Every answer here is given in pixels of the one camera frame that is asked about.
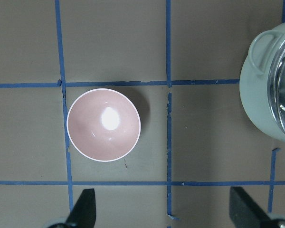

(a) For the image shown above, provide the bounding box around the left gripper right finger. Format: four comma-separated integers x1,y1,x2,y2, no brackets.
229,186,285,228

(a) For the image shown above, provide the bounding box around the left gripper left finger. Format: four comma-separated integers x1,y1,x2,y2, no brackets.
45,188,96,228

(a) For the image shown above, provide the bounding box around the pink bowl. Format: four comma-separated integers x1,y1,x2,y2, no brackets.
66,88,141,162

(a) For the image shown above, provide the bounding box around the pale green electric pot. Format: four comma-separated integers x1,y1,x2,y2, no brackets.
239,23,285,142

